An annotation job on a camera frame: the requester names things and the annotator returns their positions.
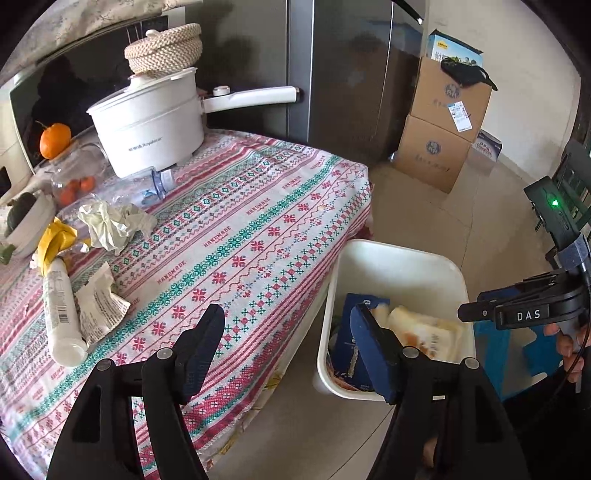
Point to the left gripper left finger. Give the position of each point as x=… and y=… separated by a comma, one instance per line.
x=98, y=439

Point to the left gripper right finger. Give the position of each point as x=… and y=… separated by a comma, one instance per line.
x=476, y=441

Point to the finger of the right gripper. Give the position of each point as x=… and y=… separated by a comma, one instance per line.
x=551, y=297

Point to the white labelled plastic bottle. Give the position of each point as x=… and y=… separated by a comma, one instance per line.
x=66, y=346

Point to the blue cookie box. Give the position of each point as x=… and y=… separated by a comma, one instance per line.
x=345, y=357

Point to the white plastic wrapper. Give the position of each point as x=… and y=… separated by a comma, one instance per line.
x=101, y=309

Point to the yellow wrapper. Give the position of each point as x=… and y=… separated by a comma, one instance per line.
x=58, y=237

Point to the white paper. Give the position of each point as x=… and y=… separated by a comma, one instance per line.
x=113, y=227

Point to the cream paper carton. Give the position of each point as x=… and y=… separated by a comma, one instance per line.
x=438, y=338

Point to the clear plastic water bottle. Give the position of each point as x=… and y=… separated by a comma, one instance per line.
x=145, y=189

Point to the white trash bin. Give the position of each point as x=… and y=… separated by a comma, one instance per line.
x=424, y=282

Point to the person's right hand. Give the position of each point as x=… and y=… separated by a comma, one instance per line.
x=572, y=362

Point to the blue plastic stool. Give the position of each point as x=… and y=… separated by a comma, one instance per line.
x=515, y=360

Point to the floral under tablecloth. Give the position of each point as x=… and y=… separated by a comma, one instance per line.
x=211, y=449

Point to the small blue white box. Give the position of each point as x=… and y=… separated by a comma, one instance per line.
x=486, y=149

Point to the lower cardboard box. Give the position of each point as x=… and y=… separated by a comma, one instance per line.
x=431, y=154

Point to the cardboard box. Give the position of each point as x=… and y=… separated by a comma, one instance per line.
x=442, y=102
x=431, y=154

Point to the upper cardboard box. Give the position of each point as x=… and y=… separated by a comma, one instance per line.
x=442, y=102

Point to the black bag on box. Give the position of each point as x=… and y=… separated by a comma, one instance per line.
x=466, y=75

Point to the dark green squash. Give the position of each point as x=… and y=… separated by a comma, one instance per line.
x=19, y=209

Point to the grey refrigerator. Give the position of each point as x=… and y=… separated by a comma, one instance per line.
x=355, y=63

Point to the patterned striped tablecloth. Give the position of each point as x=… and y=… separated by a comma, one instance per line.
x=254, y=225

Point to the glass jar with tomatoes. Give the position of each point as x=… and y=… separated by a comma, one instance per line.
x=77, y=172

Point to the white air fryer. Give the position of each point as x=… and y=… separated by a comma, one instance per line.
x=15, y=169

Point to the large orange fruit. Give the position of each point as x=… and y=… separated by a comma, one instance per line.
x=54, y=140

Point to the white electric cooking pot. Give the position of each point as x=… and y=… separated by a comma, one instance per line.
x=153, y=124

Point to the black microwave oven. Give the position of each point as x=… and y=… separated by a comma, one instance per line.
x=61, y=88

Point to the woven rattan lidded basket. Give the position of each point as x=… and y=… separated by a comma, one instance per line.
x=165, y=52

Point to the floral cloth microwave cover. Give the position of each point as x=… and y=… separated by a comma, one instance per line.
x=68, y=21

